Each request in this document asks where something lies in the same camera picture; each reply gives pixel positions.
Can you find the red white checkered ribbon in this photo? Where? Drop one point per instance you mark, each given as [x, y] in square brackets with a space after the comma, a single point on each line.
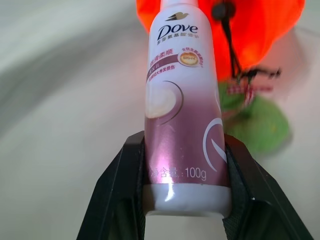
[243, 88]

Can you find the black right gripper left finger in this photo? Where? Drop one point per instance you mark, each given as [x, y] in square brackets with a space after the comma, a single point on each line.
[117, 195]

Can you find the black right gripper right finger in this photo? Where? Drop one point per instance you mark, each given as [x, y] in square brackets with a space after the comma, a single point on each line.
[260, 195]

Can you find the white pink Dove tube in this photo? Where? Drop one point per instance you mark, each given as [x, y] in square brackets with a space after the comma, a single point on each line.
[180, 125]

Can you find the green leaf-shaped tag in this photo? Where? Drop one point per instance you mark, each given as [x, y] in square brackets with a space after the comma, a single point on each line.
[257, 120]

